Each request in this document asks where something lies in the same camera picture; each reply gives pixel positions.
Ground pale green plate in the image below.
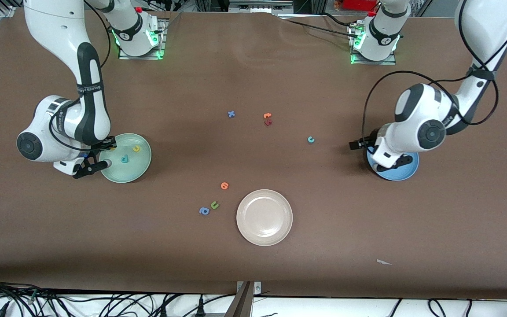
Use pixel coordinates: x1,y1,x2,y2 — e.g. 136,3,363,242
99,133,152,184

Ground blue plate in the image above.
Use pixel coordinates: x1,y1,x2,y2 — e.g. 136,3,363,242
367,150,420,181

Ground brown paper table cover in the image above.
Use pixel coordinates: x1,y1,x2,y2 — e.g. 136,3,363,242
0,8,507,301

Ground beige plate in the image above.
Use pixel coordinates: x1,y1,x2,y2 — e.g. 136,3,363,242
236,189,294,247

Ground red box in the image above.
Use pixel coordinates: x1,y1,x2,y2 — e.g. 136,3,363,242
341,0,378,11

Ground grey metal box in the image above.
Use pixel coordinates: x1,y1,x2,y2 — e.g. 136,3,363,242
228,0,294,15

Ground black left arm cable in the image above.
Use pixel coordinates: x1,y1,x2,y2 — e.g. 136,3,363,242
361,0,507,146

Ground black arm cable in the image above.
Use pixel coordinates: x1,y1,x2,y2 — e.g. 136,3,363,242
361,0,507,146
49,0,113,155

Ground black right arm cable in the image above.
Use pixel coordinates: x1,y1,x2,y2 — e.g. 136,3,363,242
49,0,113,155

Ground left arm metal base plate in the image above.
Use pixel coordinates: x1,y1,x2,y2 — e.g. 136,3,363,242
350,24,397,66

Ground long black table cable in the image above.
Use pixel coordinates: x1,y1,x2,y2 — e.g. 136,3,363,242
287,19,355,34

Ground short black table cable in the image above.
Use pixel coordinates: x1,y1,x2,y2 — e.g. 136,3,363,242
322,12,357,26

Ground grey metal beam with bracket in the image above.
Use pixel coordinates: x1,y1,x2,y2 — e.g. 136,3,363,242
225,281,263,317

